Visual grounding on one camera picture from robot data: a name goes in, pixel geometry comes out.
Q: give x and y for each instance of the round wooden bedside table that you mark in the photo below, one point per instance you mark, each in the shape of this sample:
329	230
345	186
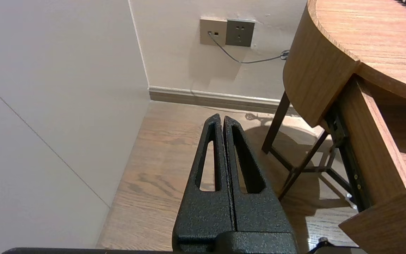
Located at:
365	31

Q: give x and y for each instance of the grey wall baseboard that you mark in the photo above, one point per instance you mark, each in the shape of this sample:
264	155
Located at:
217	97

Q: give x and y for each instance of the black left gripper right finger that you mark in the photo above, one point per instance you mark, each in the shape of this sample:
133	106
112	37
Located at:
259	215

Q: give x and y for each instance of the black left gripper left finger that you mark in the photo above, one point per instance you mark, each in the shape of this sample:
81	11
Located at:
203	215

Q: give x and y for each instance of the curved wooden table drawer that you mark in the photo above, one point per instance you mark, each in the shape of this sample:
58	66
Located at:
375	148

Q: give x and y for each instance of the beige wall data socket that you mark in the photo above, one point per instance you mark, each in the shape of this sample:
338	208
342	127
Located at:
211	30

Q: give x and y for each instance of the dark wall power socket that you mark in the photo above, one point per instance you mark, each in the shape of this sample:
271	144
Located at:
240	32

